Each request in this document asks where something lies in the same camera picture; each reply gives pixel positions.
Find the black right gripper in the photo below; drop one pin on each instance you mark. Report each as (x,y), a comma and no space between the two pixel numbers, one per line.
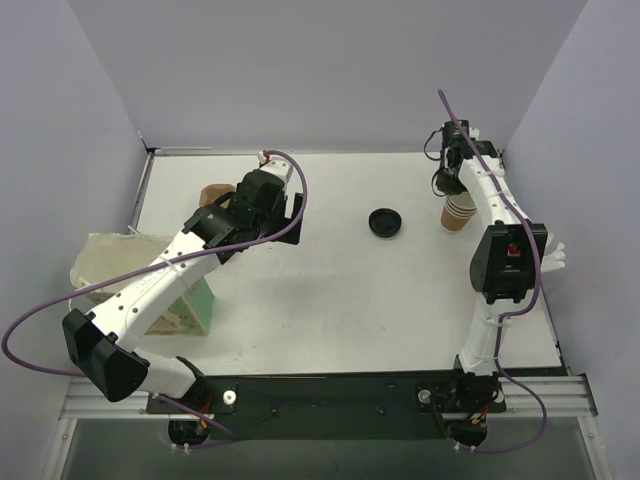
(447,181)

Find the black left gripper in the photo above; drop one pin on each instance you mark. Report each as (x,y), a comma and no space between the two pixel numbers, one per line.
(294,218)

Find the black plastic cup lid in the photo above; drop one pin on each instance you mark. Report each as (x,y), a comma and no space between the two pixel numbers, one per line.
(385,223)

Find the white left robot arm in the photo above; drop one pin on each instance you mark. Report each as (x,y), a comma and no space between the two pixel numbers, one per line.
(103,343)

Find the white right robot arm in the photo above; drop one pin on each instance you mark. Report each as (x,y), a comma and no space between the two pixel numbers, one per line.
(505,269)

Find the green paper takeout bag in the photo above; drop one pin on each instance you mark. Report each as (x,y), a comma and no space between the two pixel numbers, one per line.
(107,255)

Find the brown pulp cup carrier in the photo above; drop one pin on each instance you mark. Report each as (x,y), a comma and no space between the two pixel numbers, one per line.
(212,192)

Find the stack of brown paper cups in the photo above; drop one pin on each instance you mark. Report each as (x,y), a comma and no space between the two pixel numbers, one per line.
(457,212)

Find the white wrapped straws bundle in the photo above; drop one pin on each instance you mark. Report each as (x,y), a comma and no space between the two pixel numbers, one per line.
(555,260)

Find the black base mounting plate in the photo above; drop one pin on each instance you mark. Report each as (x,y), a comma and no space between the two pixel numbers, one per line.
(341,406)

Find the aluminium front rail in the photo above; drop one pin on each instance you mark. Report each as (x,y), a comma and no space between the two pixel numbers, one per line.
(568,396)

